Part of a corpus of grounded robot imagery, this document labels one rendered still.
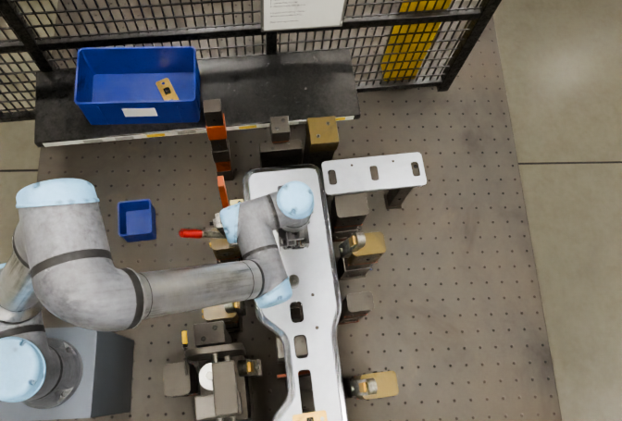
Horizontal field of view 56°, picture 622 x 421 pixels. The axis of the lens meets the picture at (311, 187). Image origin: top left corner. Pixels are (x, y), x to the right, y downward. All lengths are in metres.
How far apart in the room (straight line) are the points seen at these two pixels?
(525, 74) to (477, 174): 1.22
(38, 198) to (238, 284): 0.37
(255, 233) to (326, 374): 0.50
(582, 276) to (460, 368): 1.16
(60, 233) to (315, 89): 0.98
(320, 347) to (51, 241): 0.82
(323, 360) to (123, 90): 0.92
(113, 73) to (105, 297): 0.97
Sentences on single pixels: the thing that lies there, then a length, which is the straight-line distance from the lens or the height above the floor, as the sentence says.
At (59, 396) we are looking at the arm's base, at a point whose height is 1.13.
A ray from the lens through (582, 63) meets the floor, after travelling 3.38.
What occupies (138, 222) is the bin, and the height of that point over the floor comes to 0.70.
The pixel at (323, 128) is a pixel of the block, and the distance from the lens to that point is 1.62.
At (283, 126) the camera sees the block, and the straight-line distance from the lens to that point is 1.59.
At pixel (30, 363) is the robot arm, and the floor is 1.33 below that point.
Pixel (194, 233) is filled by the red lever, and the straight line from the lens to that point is 1.45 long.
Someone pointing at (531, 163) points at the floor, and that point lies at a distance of 2.99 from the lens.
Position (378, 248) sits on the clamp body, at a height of 1.05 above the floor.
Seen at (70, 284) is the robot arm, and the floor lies 1.67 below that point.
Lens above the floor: 2.52
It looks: 70 degrees down
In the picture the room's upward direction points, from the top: 12 degrees clockwise
